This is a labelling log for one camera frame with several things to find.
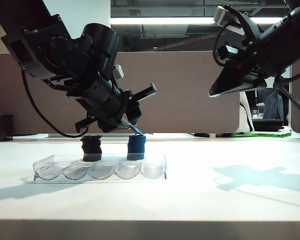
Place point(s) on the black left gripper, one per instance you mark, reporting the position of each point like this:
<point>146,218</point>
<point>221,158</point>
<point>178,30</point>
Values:
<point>105,102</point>

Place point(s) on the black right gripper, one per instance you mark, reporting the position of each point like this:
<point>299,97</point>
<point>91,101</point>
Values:
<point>245,56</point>

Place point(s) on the blue poker chip stack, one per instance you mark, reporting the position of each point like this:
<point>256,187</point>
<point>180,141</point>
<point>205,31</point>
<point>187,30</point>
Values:
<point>136,147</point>

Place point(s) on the black poker chip stack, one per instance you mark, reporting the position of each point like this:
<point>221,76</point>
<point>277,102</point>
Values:
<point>92,147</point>

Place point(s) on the clear plastic chip tray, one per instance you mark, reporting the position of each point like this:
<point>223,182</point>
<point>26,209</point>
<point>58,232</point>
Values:
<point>102,175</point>

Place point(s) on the black computer monitor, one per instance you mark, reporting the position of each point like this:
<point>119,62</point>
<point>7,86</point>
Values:
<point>260,97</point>
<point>251,100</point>

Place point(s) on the white chair back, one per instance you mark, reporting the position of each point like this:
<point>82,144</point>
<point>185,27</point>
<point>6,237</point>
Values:
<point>245,117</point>

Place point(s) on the person in dark shirt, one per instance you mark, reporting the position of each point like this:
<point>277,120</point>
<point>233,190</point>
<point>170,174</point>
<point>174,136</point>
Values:
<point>273,105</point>

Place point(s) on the black round seat cushion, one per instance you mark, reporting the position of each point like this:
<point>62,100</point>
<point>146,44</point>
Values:
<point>267,125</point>

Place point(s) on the green tape strip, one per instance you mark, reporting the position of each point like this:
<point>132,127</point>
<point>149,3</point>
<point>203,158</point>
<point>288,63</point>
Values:
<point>265,135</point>

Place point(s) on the wide brown desk partition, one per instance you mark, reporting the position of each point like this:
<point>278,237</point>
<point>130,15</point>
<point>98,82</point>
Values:
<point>185,100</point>

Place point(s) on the black diagonal pole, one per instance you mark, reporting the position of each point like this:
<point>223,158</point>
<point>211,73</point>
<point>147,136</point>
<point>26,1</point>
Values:
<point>298,103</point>

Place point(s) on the small white cup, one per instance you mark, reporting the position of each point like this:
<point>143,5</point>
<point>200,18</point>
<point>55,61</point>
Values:
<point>212,136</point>

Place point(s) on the black partition foot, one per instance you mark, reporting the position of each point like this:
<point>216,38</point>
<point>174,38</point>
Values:
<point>201,135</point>

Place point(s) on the narrow brown desk partition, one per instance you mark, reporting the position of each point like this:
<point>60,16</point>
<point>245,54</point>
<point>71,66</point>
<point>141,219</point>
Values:
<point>298,125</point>

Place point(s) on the long ceiling light strip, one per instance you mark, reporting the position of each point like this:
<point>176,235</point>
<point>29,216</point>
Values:
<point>165,21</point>

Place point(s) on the black mesh pen holder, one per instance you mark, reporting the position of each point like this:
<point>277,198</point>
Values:
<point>5,127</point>

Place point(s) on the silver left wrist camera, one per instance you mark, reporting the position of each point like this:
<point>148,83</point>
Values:
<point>118,72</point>

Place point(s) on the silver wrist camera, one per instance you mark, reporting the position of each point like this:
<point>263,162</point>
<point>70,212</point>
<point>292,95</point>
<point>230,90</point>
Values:
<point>118,72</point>
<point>222,15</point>

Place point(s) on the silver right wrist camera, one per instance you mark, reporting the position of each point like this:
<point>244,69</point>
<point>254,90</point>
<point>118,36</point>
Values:
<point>222,15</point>

